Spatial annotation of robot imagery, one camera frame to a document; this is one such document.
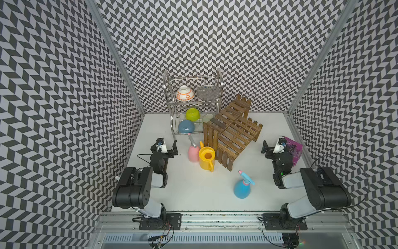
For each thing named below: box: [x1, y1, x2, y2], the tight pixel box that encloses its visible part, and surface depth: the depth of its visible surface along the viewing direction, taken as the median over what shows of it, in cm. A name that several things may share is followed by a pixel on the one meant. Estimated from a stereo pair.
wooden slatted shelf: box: [203, 94, 263, 172], surface depth 88 cm
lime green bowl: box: [185, 107, 201, 122], surface depth 111 cm
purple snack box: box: [282, 135, 304, 166], surface depth 95 cm
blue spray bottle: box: [233, 170, 256, 199], surface depth 75 cm
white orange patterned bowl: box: [176, 85, 195, 102], surface depth 88 cm
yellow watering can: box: [198, 141, 216, 173], surface depth 86 cm
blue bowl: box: [178, 119, 195, 134], surface depth 104 cm
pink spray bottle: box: [187, 132, 200, 163], surface depth 87 cm
